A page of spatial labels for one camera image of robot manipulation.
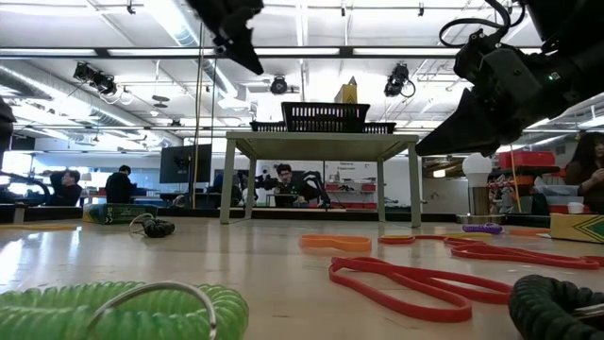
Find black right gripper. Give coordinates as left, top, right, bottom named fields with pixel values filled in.
left=414, top=44, right=567, bottom=158

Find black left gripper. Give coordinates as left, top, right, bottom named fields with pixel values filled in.
left=186, top=0, right=265, bottom=76

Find black plastic mesh basket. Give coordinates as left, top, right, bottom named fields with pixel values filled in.
left=361, top=122, right=397, bottom=135
left=248, top=120, right=288, bottom=134
left=280, top=101, right=372, bottom=134

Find yellow Crayola crayons box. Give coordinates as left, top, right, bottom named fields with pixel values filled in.
left=333, top=76, right=359, bottom=105

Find orange rubber band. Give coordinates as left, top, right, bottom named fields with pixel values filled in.
left=298, top=233, right=374, bottom=253
left=507, top=227, right=551, bottom=237

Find white bulb lamp metal base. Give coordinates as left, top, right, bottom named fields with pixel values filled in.
left=455, top=152, right=507, bottom=226

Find red storage bin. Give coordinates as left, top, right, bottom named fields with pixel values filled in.
left=498, top=150, right=557, bottom=171

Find black overhead light bar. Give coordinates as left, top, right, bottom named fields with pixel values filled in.
left=0, top=45, right=461, bottom=60

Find red rubber band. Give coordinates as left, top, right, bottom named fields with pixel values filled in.
left=377, top=233, right=454, bottom=246
left=443, top=237, right=604, bottom=271
left=328, top=255, right=514, bottom=325

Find person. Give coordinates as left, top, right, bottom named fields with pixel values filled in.
left=46, top=168, right=84, bottom=208
left=271, top=162, right=331, bottom=209
left=563, top=130, right=604, bottom=214
left=104, top=164, right=139, bottom=205

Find black monitor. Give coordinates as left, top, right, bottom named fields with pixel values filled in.
left=159, top=144, right=214, bottom=185

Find yellow blue green Crayola box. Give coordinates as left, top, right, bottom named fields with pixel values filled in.
left=549, top=212, right=604, bottom=245

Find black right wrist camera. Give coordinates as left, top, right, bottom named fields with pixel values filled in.
left=453, top=27, right=491, bottom=87

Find purple spiral wrist coil keychain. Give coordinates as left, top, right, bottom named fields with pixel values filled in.
left=461, top=222, right=505, bottom=236

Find black spiral wrist coil keychain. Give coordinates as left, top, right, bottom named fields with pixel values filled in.
left=507, top=273, right=604, bottom=340
left=127, top=212, right=176, bottom=239

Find green spiral wrist coil keychain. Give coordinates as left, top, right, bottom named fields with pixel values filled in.
left=0, top=280, right=250, bottom=340

